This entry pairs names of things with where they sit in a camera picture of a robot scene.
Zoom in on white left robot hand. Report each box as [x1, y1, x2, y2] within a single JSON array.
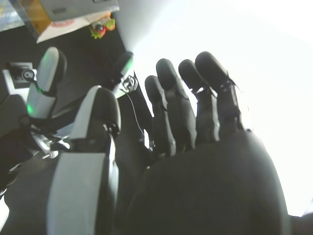
[[45, 50, 290, 235]]

